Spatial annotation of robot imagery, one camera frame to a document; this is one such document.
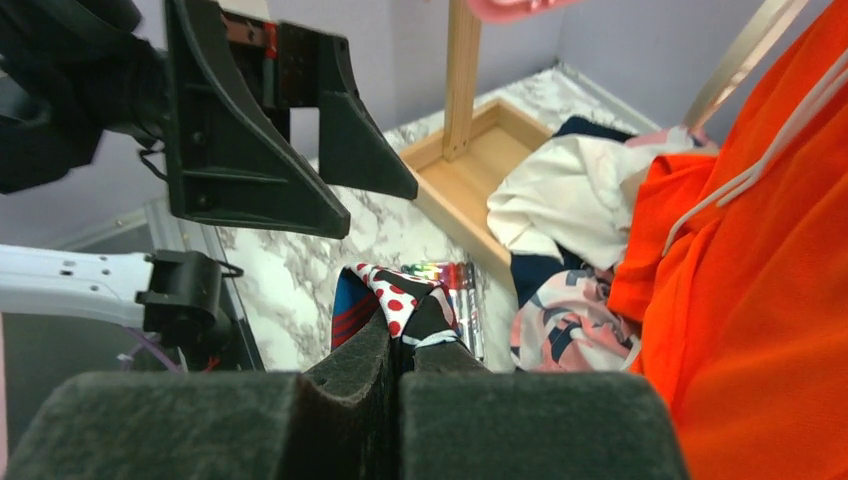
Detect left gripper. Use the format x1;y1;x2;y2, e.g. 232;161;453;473
164;1;418;239

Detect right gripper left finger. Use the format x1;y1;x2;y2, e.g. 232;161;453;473
6;313;395;479

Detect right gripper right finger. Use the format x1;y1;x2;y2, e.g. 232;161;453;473
400;343;690;479

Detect comic print shorts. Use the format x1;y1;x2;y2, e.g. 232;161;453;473
331;263;461;350

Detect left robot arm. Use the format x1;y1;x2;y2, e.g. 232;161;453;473
1;1;418;371

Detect pink hanger right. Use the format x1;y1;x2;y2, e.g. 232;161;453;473
466;0;579;24

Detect orange shorts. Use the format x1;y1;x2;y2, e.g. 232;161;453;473
609;1;847;479

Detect cream hanger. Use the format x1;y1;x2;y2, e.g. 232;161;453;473
683;0;808;130

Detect pack of coloured markers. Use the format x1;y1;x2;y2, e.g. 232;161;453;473
401;262;485;362

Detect wooden clothes rack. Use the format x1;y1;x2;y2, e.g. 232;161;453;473
400;1;552;290

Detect pink white navy garment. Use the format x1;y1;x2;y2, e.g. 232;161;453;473
486;116;716;373

